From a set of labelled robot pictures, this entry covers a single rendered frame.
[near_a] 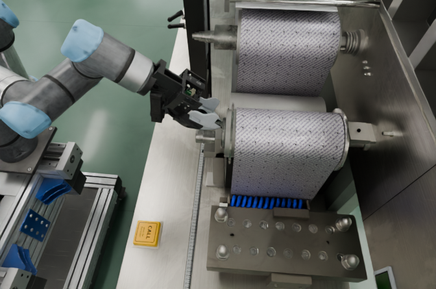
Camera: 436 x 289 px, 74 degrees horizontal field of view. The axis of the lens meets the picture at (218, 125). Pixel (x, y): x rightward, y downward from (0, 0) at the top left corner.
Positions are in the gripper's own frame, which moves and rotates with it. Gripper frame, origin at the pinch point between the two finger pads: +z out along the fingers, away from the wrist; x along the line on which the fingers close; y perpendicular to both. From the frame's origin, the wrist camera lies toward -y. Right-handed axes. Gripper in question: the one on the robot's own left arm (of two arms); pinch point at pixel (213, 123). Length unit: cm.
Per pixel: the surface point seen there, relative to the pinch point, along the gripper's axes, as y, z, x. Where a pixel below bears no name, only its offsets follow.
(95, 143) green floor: -158, 9, 66
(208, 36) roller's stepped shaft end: 4.4, -7.7, 21.9
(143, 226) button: -39.2, 5.8, -16.3
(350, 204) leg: -9, 80, 5
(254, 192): -8.4, 22.6, -8.3
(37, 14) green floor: -230, -75, 219
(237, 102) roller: 1.6, 6.1, 9.0
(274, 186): -1.3, 22.9, -8.3
